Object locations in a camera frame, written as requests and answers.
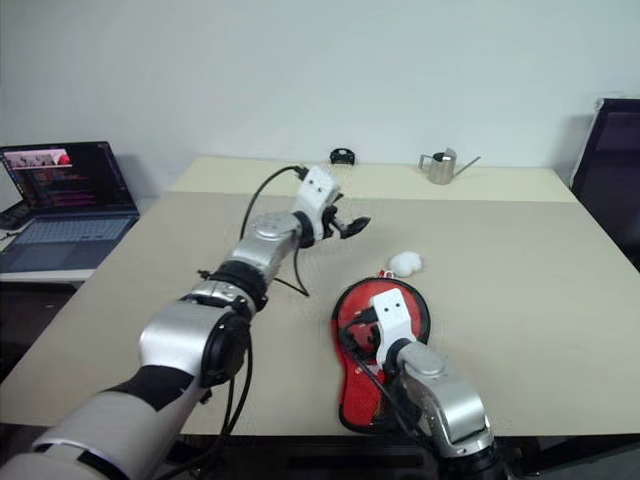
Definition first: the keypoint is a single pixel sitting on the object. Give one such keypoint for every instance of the black office chair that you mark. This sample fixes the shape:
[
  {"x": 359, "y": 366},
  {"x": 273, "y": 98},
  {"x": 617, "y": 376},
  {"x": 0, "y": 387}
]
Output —
[{"x": 615, "y": 175}]

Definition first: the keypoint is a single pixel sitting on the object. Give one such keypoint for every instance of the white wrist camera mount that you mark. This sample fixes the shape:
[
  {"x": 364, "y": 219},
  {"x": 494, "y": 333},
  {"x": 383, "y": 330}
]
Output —
[
  {"x": 392, "y": 320},
  {"x": 315, "y": 192}
]

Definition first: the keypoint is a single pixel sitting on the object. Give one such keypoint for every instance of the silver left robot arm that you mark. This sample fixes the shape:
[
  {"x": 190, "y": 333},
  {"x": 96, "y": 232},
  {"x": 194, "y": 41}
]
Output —
[{"x": 270, "y": 240}]

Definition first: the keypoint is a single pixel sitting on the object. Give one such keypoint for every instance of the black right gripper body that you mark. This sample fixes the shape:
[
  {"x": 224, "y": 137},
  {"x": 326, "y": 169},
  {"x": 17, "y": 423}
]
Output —
[{"x": 374, "y": 345}]

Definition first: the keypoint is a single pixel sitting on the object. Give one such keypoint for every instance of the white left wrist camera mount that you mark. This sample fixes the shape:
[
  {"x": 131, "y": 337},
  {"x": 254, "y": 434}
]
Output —
[{"x": 315, "y": 192}]

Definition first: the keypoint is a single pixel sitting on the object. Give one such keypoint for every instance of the black mesh paddle case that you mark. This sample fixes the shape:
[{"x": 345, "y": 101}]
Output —
[{"x": 360, "y": 400}]

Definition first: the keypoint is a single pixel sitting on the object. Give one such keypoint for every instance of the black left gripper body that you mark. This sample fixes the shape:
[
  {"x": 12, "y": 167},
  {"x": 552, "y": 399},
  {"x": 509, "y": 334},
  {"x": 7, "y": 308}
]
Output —
[{"x": 331, "y": 225}]

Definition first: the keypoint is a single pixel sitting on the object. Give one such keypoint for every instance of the steel watering can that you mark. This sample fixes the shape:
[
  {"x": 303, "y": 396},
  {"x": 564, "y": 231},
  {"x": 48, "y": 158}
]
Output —
[{"x": 442, "y": 170}]

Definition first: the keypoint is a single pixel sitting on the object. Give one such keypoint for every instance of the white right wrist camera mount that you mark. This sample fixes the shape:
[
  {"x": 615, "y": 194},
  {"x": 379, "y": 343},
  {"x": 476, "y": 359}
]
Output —
[{"x": 392, "y": 320}]

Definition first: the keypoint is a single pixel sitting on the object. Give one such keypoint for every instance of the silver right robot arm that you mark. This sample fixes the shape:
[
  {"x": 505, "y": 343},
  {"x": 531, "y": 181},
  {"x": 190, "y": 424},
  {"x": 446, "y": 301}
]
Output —
[{"x": 450, "y": 400}]

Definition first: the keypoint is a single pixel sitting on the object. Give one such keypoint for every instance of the open grey laptop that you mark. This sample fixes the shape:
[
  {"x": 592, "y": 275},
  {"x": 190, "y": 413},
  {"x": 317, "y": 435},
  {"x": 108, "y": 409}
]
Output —
[{"x": 65, "y": 235}]

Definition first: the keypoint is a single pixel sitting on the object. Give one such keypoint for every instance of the small black clip object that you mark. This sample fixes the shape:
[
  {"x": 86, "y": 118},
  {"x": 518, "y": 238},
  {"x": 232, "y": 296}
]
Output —
[{"x": 342, "y": 156}]

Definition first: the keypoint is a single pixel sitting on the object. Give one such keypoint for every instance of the white cotton ball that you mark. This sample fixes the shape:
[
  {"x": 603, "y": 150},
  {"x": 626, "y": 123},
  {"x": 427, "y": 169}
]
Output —
[{"x": 406, "y": 263}]

